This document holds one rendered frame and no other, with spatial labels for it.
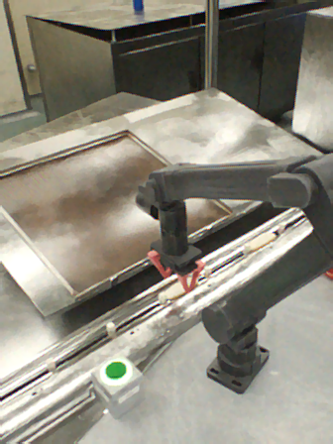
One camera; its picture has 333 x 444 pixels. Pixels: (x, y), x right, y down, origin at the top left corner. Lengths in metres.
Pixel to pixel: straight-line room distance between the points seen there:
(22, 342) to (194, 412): 0.41
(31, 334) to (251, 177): 0.64
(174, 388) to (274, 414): 0.20
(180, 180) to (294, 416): 0.48
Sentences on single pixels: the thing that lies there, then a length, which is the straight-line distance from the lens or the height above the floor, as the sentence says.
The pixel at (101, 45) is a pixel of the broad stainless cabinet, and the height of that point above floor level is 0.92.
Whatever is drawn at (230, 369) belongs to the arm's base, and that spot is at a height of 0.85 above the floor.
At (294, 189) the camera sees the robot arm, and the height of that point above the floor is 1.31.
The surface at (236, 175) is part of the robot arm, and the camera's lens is 0.71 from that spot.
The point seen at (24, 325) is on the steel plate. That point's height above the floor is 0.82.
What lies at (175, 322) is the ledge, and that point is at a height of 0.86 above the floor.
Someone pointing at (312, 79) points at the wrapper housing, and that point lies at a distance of 1.65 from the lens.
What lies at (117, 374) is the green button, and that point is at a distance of 0.89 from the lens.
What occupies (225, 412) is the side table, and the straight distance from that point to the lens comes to 0.93.
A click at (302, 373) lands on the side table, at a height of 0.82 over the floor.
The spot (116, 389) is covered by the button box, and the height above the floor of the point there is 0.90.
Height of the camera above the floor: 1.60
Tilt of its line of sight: 37 degrees down
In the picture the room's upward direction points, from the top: straight up
